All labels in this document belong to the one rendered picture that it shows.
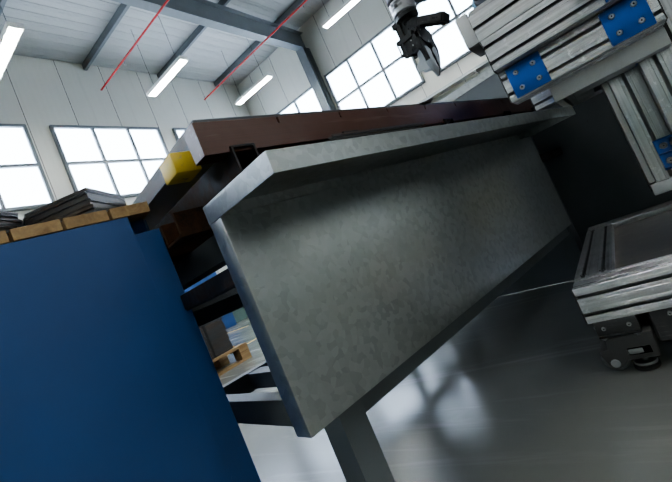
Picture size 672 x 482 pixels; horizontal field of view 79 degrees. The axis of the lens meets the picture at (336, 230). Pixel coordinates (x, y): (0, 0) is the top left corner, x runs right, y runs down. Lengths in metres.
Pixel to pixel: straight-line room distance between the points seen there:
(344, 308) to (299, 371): 0.14
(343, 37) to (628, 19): 11.62
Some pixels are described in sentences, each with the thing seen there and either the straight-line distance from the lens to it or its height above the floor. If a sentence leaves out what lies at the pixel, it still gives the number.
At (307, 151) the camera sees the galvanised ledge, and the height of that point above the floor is 0.67.
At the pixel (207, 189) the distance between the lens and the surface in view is 0.84.
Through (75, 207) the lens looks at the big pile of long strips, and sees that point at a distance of 0.96.
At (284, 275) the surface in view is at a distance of 0.66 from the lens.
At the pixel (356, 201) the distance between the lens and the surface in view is 0.81.
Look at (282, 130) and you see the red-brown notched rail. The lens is 0.83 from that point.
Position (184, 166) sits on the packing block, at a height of 0.78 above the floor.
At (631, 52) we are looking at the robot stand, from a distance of 1.35.
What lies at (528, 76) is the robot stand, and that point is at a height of 0.76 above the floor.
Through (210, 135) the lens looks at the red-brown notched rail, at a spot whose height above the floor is 0.80.
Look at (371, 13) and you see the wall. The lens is 12.37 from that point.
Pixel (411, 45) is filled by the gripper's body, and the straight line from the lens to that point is 1.35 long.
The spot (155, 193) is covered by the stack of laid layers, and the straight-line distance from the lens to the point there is 1.01.
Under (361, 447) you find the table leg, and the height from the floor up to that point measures 0.19.
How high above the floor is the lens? 0.53
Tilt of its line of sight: 3 degrees up
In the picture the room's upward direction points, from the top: 23 degrees counter-clockwise
